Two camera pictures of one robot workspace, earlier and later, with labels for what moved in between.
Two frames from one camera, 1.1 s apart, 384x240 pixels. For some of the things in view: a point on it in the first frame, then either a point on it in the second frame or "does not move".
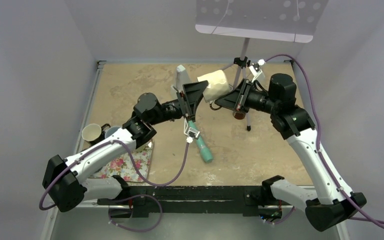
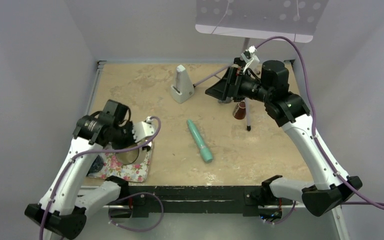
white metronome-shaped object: (182, 78) does not move
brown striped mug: (239, 115) does not move
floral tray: (123, 166) does not move
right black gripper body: (249, 96) to (241, 80)
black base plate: (224, 200) does not move
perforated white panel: (292, 21) does not move
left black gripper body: (184, 106) to (123, 137)
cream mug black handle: (217, 87) to (135, 156)
